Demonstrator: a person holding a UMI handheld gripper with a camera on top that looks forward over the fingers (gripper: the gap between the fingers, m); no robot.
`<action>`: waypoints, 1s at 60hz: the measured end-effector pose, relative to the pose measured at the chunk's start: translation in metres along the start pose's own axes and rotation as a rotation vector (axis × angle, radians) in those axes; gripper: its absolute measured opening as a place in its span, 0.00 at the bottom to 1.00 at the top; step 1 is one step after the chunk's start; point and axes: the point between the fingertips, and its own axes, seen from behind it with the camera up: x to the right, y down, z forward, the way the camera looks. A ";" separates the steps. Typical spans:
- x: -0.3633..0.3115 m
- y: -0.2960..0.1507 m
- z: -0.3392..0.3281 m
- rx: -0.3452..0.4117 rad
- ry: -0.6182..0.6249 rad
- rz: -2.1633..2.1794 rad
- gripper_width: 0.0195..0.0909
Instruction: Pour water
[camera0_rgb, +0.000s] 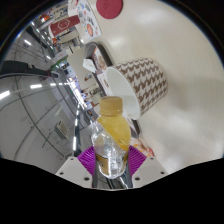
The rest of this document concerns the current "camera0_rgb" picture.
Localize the ceiling air conditioner unit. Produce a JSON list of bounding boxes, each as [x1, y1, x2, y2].
[[54, 120, 71, 139]]

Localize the flat round red coaster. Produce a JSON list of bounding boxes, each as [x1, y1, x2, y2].
[[95, 0, 124, 20]]

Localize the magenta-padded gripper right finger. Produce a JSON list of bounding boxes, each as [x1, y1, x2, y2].
[[124, 144, 169, 190]]

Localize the brown patterned white paper cup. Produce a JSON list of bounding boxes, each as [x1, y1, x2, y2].
[[105, 57, 169, 121]]

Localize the crumpled food wrapper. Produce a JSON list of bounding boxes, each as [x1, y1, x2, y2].
[[131, 136, 156, 158]]

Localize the crumpled white napkin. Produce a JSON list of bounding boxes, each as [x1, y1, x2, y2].
[[82, 58, 98, 74]]

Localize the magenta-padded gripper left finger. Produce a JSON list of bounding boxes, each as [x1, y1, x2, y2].
[[54, 145, 100, 190]]

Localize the tall red paper cup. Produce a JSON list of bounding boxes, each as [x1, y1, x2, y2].
[[49, 14, 82, 37]]

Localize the ceiling strip lights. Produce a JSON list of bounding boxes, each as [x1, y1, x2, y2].
[[0, 19, 84, 151]]

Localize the clear yellow-capped drink bottle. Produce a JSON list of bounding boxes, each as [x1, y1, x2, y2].
[[90, 95, 133, 179]]

